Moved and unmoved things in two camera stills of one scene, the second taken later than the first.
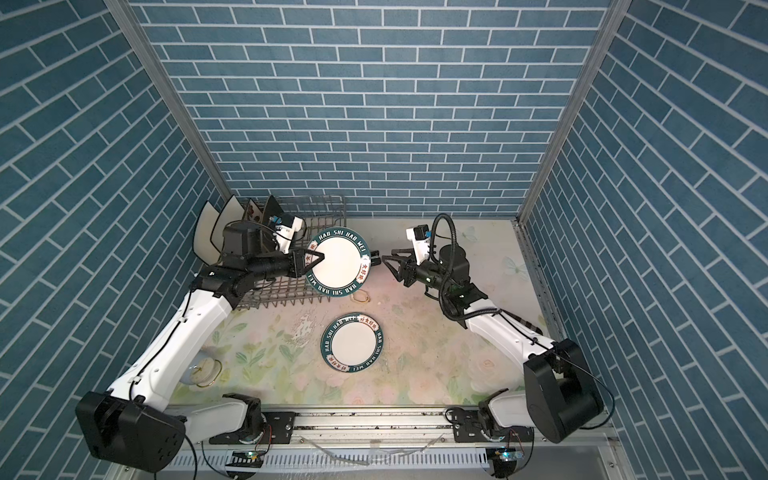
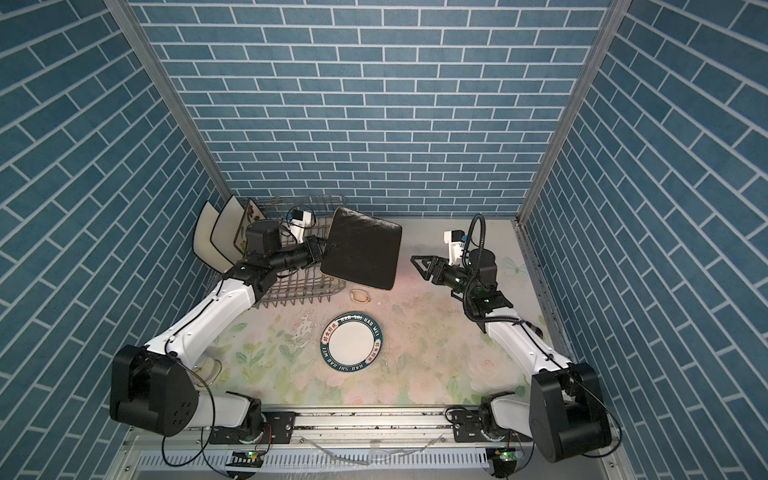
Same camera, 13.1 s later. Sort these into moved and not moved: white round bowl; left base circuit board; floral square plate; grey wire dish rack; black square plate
Moved: black square plate
Not moved: left base circuit board; white round bowl; grey wire dish rack; floral square plate
